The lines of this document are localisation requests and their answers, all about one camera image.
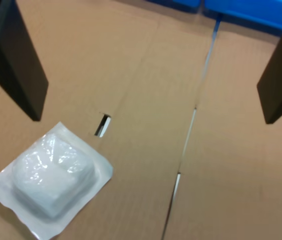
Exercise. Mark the blue plastic bin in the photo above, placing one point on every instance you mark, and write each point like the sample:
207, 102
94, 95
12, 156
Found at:
180, 5
250, 12

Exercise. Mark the cotton pack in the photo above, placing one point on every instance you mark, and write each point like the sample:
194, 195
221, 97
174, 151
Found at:
51, 180

